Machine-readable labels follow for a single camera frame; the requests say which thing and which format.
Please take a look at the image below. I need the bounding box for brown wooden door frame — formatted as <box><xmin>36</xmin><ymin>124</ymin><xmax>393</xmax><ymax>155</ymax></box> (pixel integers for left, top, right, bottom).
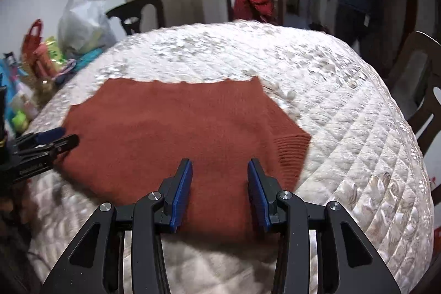
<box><xmin>375</xmin><ymin>0</ymin><xmax>419</xmax><ymax>74</ymax></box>

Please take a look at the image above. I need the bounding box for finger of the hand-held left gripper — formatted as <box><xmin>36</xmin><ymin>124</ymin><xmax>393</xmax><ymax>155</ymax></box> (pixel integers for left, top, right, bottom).
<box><xmin>17</xmin><ymin>134</ymin><xmax>80</xmax><ymax>160</ymax></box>
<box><xmin>15</xmin><ymin>128</ymin><xmax>66</xmax><ymax>150</ymax></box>

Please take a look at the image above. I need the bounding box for green patterned packet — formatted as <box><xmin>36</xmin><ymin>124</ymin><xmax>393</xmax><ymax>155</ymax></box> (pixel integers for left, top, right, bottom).
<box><xmin>45</xmin><ymin>36</ymin><xmax>67</xmax><ymax>64</ymax></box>

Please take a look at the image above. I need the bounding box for teal box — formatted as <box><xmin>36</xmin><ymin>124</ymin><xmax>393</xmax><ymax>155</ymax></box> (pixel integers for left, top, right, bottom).
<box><xmin>0</xmin><ymin>60</ymin><xmax>18</xmax><ymax>98</ymax></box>

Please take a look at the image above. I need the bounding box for rust brown knit sweater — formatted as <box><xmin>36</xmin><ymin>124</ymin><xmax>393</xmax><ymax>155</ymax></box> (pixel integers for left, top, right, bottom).
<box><xmin>57</xmin><ymin>75</ymin><xmax>312</xmax><ymax>236</ymax></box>

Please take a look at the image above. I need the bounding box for red gift bag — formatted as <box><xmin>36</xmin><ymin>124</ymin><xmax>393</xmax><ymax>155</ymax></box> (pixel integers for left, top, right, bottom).
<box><xmin>21</xmin><ymin>19</ymin><xmax>45</xmax><ymax>74</ymax></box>

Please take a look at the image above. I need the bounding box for white plastic bag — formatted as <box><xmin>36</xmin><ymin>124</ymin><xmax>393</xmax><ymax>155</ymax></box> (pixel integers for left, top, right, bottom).
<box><xmin>57</xmin><ymin>0</ymin><xmax>116</xmax><ymax>58</ymax></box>

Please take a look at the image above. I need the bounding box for teal woven cord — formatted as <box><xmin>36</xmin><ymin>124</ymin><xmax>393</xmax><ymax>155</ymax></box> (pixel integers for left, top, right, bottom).
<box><xmin>74</xmin><ymin>49</ymin><xmax>104</xmax><ymax>71</ymax></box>

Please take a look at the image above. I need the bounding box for pink bottle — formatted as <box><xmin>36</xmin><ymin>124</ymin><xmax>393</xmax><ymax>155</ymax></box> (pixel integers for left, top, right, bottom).
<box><xmin>33</xmin><ymin>42</ymin><xmax>57</xmax><ymax>78</ymax></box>

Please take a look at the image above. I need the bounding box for dark wooden chair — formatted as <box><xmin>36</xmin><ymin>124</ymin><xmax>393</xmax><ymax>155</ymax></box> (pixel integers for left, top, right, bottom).
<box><xmin>225</xmin><ymin>0</ymin><xmax>284</xmax><ymax>26</ymax></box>
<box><xmin>106</xmin><ymin>0</ymin><xmax>166</xmax><ymax>36</ymax></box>
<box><xmin>384</xmin><ymin>31</ymin><xmax>441</xmax><ymax>157</ymax></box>

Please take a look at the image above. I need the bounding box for green toy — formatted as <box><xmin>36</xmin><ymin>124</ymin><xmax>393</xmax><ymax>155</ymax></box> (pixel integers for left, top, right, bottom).
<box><xmin>11</xmin><ymin>111</ymin><xmax>29</xmax><ymax>130</ymax></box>

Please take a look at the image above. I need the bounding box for white quilted floral tablecloth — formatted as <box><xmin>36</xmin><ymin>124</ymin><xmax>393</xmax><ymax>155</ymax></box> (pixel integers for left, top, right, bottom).
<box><xmin>26</xmin><ymin>20</ymin><xmax>435</xmax><ymax>294</ymax></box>

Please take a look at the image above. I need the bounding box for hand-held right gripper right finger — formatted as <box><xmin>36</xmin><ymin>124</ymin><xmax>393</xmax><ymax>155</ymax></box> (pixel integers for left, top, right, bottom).
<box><xmin>247</xmin><ymin>158</ymin><xmax>402</xmax><ymax>294</ymax></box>

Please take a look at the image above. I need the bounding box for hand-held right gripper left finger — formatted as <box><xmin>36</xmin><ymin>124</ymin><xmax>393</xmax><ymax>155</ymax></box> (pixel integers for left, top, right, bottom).
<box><xmin>39</xmin><ymin>158</ymin><xmax>193</xmax><ymax>294</ymax></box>

